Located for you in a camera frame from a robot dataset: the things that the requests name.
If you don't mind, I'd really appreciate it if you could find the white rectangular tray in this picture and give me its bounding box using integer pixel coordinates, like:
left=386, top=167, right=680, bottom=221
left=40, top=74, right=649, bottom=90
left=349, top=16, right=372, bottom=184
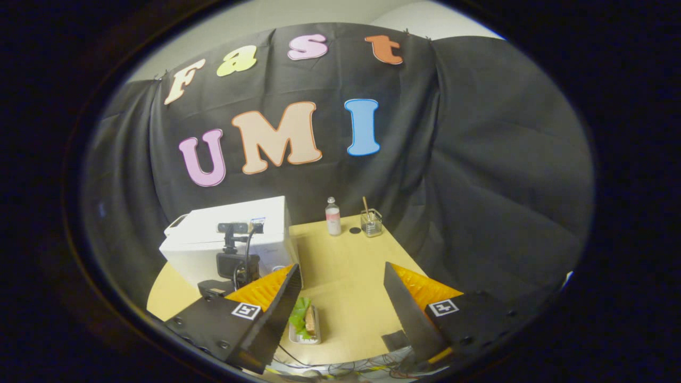
left=288, top=303, right=322, bottom=345

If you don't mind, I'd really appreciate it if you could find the clear glass cup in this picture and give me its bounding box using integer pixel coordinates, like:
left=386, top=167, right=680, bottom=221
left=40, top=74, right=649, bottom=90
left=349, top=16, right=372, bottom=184
left=360, top=209, right=383, bottom=238

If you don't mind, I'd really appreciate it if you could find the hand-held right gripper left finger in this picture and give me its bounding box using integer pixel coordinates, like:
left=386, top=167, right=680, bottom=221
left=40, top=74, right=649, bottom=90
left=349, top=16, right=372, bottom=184
left=165, top=263, right=303, bottom=374

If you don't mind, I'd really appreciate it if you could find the clear bottle with pink label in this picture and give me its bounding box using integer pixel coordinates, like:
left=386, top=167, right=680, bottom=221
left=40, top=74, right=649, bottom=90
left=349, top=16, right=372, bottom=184
left=325, top=197, right=342, bottom=236

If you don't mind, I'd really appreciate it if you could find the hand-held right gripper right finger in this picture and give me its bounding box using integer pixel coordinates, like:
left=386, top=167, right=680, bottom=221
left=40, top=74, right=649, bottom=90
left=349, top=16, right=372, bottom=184
left=384, top=262, right=533, bottom=373

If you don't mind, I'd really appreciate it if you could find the white microwave oven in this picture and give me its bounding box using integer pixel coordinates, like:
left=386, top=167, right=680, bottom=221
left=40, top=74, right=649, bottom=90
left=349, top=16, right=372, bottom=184
left=159, top=196, right=298, bottom=290

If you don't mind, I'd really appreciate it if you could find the black backdrop cloth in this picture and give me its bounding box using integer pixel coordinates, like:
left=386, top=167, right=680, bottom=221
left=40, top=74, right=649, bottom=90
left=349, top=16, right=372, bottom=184
left=80, top=22, right=595, bottom=320

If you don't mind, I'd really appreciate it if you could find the sandwich with lettuce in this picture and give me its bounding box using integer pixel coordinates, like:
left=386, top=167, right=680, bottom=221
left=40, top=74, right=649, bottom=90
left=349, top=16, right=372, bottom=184
left=289, top=297, right=318, bottom=340

